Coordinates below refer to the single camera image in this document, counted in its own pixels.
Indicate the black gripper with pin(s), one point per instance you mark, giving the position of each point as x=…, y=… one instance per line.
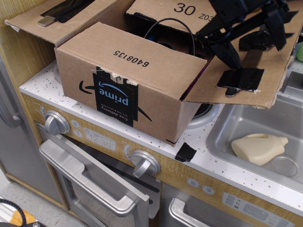
x=236, y=17

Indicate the brown Amazon cardboard box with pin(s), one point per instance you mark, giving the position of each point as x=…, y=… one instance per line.
x=127, y=59

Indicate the green toy object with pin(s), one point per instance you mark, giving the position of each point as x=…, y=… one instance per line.
x=299, y=53

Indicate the front grey stove burner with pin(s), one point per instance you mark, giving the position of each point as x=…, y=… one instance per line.
x=205, y=114

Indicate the silver toy sink basin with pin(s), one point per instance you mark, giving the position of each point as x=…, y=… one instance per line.
x=285, y=118

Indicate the cream toy detergent bottle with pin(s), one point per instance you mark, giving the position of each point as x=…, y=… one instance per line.
x=259, y=148

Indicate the black tape piece front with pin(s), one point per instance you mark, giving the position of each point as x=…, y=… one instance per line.
x=185, y=153

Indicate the right silver oven knob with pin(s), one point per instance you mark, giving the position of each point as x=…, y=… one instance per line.
x=144, y=163

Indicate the silver oven knob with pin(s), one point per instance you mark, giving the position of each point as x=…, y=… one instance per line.
x=55, y=123
x=144, y=163

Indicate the silver toy dishwasher door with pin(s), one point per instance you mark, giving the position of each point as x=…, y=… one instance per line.
x=179, y=209

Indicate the metal bar on left flap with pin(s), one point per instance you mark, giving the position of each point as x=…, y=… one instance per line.
x=46, y=21

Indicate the left silver oven knob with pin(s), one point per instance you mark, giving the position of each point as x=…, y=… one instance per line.
x=55, y=123

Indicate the silver toy oven door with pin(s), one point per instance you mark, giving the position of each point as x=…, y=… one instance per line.
x=100, y=190

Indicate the grey toy fridge door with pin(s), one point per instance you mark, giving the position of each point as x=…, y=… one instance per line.
x=20, y=159

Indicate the orange object on floor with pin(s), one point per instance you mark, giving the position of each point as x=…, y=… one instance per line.
x=17, y=219

